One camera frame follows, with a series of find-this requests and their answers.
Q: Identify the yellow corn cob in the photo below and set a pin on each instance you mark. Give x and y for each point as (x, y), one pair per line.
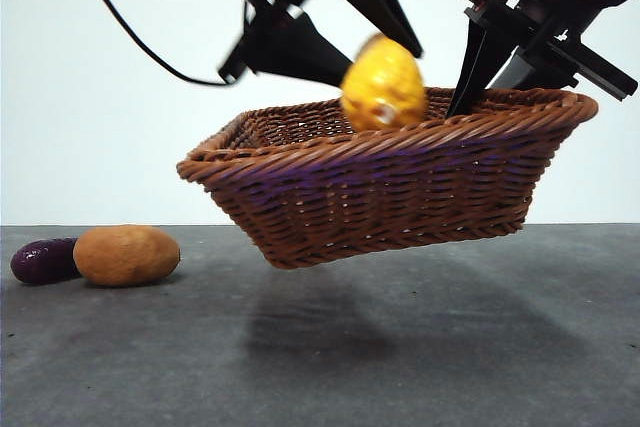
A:
(380, 82)

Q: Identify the brown potato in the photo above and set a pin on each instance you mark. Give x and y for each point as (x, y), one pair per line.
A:
(125, 257)

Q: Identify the brown wicker basket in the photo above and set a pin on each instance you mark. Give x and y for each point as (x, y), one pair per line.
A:
(375, 197)

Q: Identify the purple eggplant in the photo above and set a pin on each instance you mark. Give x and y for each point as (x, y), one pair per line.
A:
(40, 262)

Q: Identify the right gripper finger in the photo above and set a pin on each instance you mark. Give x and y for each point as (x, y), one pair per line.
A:
(470, 67)
(530, 74)

